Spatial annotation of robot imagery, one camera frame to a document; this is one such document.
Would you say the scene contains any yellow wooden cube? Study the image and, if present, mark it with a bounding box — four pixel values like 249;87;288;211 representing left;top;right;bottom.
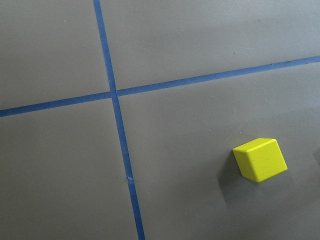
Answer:
232;138;288;183

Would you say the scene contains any blue tape line lengthwise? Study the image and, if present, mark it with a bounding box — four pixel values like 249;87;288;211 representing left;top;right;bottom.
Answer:
93;0;146;240

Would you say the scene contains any blue tape line crosswise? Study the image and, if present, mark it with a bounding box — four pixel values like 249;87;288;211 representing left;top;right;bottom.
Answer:
0;56;320;117

